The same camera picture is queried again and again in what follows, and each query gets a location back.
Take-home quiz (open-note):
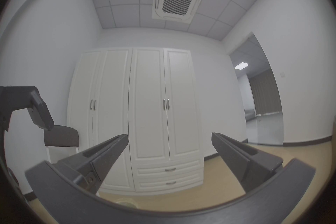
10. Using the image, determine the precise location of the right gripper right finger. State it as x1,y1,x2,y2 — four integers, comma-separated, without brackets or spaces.
211,132,284,193

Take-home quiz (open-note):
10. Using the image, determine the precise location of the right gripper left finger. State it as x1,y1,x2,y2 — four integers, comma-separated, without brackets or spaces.
56,134,129,190

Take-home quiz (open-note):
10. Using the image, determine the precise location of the yellow plastic bag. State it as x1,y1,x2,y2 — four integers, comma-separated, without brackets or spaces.
115,198,137,210

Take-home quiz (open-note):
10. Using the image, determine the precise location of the grey white chair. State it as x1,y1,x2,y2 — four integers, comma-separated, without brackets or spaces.
44,125,80,163

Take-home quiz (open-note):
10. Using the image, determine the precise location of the grey curtain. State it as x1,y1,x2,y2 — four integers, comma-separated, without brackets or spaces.
249,69,280,116

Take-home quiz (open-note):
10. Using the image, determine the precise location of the white wardrobe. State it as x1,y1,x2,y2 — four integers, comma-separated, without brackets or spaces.
67,47,204,193

